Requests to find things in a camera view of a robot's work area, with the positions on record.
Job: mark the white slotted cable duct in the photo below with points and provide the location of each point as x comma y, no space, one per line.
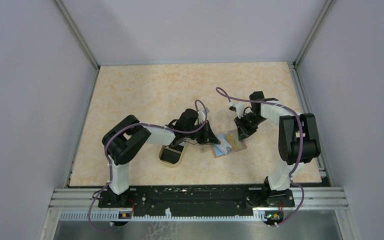
116,216

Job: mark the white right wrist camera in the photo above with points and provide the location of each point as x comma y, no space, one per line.
237,107

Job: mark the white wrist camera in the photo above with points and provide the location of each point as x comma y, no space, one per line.
203,114
237,107

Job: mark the beige oval tray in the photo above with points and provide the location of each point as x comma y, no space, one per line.
171,155

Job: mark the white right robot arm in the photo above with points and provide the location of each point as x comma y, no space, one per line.
298,137

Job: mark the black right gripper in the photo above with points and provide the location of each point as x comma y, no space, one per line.
243,132

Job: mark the gold VIP credit card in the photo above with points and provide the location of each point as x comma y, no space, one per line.
236,144

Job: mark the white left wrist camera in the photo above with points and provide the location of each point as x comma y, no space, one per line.
203,114

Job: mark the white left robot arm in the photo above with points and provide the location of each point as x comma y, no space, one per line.
125,140

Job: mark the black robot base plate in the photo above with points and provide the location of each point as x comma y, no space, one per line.
220,200

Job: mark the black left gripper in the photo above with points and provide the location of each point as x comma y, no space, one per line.
208,134

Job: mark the silver VIP credit card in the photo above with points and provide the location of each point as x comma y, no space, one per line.
224,148

